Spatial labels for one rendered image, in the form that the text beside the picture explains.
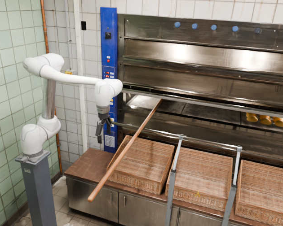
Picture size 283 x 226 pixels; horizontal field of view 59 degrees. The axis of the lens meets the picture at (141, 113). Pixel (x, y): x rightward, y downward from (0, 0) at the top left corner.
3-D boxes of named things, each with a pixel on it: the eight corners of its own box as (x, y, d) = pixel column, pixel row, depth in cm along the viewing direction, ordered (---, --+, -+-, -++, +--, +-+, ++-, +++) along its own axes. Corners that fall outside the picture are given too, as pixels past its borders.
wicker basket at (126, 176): (125, 155, 292) (126, 134, 280) (173, 167, 275) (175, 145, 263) (105, 180, 250) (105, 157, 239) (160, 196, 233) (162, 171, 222)
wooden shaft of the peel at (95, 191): (91, 203, 142) (91, 199, 141) (86, 202, 143) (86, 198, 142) (163, 99, 291) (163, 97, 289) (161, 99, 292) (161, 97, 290)
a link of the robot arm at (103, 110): (93, 105, 167) (94, 113, 170) (105, 107, 164) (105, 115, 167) (100, 100, 175) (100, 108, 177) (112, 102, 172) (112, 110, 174)
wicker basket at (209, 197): (174, 167, 275) (177, 145, 263) (228, 179, 259) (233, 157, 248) (163, 197, 232) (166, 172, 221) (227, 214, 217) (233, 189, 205)
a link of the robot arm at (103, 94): (105, 108, 163) (115, 101, 174) (104, 85, 156) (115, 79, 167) (91, 105, 167) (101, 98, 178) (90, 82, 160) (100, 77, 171)
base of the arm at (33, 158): (12, 161, 204) (11, 155, 201) (32, 147, 223) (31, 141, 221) (31, 166, 199) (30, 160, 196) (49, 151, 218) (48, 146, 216)
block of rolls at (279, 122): (244, 101, 299) (245, 96, 297) (289, 107, 285) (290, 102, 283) (246, 121, 246) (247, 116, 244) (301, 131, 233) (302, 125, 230)
